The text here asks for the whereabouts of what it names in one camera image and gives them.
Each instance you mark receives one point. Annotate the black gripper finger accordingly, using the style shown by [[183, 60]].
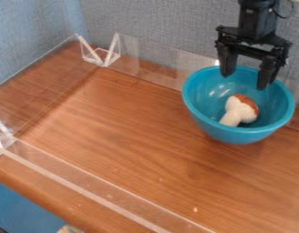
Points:
[[268, 69], [227, 56]]

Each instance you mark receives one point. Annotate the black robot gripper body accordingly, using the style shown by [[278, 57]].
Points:
[[256, 48]]

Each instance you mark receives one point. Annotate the white toy mushroom brown cap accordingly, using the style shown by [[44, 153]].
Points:
[[240, 110]]

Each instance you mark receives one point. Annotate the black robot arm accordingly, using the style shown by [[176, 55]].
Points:
[[258, 18]]

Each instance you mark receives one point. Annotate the blue plastic bowl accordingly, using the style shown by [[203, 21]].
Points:
[[205, 106]]

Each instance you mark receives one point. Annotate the clear acrylic back barrier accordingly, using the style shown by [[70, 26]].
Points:
[[167, 66]]

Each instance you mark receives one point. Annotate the clear acrylic barrier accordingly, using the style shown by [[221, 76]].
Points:
[[94, 188], [42, 84], [167, 66]]

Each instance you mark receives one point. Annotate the clear acrylic left barrier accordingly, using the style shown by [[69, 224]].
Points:
[[42, 84]]

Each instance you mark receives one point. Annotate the clear acrylic front barrier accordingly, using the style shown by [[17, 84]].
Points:
[[94, 188]]

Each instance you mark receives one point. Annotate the clear acrylic corner bracket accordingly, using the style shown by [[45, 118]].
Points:
[[98, 56]]

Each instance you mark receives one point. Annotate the clear acrylic left bracket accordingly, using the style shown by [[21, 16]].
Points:
[[5, 136]]

